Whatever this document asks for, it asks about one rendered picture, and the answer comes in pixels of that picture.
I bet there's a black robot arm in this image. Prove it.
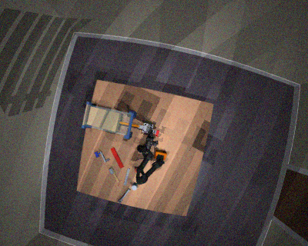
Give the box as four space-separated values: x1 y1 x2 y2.
136 141 165 185

